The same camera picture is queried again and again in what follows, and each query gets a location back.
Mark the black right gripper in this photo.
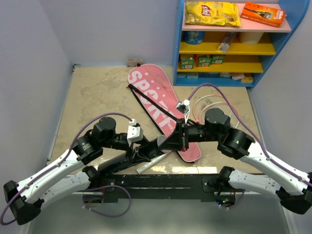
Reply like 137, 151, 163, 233
159, 118, 220, 152

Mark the black shuttlecock tube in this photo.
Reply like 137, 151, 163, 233
97, 135, 167, 175

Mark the pink racket bag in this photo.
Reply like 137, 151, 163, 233
127, 64, 201, 163

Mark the black bag strap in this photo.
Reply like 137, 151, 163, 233
126, 84, 180, 121

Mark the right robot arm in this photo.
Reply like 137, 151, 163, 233
157, 108, 312, 215

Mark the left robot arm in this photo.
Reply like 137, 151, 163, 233
3, 113, 148, 225

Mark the green box left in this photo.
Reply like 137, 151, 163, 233
180, 57, 195, 70

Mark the green box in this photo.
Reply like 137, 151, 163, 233
180, 57, 195, 70
211, 55, 225, 64
197, 56, 212, 67

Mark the green box middle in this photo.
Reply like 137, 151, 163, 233
197, 56, 212, 67

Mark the blue shelf unit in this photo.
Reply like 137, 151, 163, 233
173, 0, 312, 87

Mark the green box right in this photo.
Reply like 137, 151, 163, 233
211, 55, 225, 64

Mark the blue round tin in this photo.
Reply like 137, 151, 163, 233
183, 31, 205, 45

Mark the silver foil packet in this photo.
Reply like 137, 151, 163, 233
217, 32, 237, 53

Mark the cream round container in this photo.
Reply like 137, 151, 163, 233
238, 32, 264, 45

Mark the yellow chips bag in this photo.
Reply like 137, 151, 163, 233
185, 1, 241, 27

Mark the orange razor box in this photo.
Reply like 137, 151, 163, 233
241, 1, 287, 28

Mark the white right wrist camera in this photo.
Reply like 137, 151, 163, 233
175, 99, 190, 116

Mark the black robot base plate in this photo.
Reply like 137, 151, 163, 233
89, 174, 241, 207

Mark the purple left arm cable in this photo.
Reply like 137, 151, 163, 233
0, 112, 137, 225

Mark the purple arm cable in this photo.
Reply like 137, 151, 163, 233
187, 82, 312, 210
0, 112, 137, 225

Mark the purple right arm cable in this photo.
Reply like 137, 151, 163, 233
187, 82, 312, 210

